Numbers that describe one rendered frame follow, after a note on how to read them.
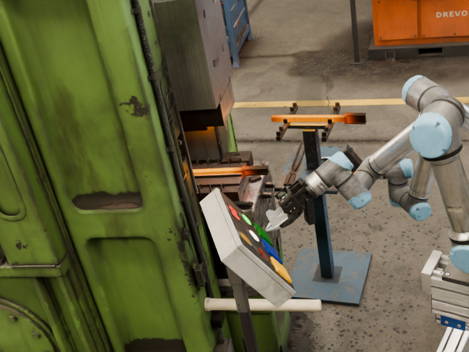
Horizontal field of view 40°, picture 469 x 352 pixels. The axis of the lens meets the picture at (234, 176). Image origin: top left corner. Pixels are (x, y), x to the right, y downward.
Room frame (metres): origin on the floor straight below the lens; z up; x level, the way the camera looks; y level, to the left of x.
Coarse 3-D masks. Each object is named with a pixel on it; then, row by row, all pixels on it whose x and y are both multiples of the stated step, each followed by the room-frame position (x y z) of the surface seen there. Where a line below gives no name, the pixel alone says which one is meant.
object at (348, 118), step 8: (352, 112) 2.61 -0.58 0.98; (360, 112) 2.60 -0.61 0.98; (272, 120) 2.75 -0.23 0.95; (280, 120) 2.73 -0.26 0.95; (288, 120) 2.71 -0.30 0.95; (296, 120) 2.70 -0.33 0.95; (304, 120) 2.68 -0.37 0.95; (312, 120) 2.67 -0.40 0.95; (320, 120) 2.65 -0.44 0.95; (336, 120) 2.62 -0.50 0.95; (344, 120) 2.59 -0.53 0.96; (352, 120) 2.60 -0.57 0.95; (360, 120) 2.58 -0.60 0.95
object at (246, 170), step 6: (210, 168) 2.32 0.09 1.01; (216, 168) 2.31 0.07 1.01; (222, 168) 2.30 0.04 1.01; (228, 168) 2.29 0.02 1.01; (234, 168) 2.28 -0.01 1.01; (240, 168) 2.27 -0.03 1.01; (246, 168) 2.25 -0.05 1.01; (252, 168) 2.25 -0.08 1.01; (258, 168) 2.24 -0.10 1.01; (264, 168) 2.23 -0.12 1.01; (198, 174) 2.31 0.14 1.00; (204, 174) 2.30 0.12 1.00; (246, 174) 2.25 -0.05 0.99; (252, 174) 2.24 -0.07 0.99; (258, 174) 2.23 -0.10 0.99; (264, 174) 2.23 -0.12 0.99
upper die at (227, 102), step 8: (224, 96) 2.21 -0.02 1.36; (232, 96) 2.32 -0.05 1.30; (224, 104) 2.20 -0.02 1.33; (232, 104) 2.30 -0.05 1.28; (184, 112) 2.19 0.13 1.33; (192, 112) 2.18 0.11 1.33; (200, 112) 2.17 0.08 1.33; (208, 112) 2.16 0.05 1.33; (216, 112) 2.15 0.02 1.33; (224, 112) 2.18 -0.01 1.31; (184, 120) 2.19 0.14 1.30; (192, 120) 2.18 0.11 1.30; (200, 120) 2.17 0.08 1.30; (208, 120) 2.16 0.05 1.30; (216, 120) 2.15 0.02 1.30; (224, 120) 2.16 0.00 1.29; (184, 128) 2.19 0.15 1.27
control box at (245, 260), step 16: (208, 208) 1.78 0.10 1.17; (224, 208) 1.72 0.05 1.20; (208, 224) 1.70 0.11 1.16; (224, 224) 1.65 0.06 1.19; (240, 224) 1.69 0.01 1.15; (224, 240) 1.58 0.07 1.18; (240, 240) 1.54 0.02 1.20; (256, 240) 1.67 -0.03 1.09; (224, 256) 1.51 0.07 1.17; (240, 256) 1.51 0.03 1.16; (256, 256) 1.53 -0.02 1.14; (240, 272) 1.51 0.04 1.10; (256, 272) 1.52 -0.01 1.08; (272, 272) 1.53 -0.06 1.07; (256, 288) 1.52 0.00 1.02; (272, 288) 1.52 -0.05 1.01; (288, 288) 1.53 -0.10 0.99; (272, 304) 1.52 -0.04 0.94
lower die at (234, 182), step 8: (200, 168) 2.36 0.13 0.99; (200, 176) 2.29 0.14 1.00; (208, 176) 2.28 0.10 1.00; (216, 176) 2.27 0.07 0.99; (224, 176) 2.26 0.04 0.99; (232, 176) 2.25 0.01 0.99; (240, 176) 2.24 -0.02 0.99; (248, 176) 2.34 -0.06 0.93; (208, 184) 2.23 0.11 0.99; (216, 184) 2.22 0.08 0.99; (224, 184) 2.21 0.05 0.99; (232, 184) 2.20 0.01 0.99; (240, 184) 2.20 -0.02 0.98; (200, 192) 2.20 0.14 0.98; (208, 192) 2.19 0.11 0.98; (224, 192) 2.16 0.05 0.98; (232, 192) 2.15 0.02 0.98; (240, 192) 2.18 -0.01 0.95; (232, 200) 2.16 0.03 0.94; (240, 200) 2.16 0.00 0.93
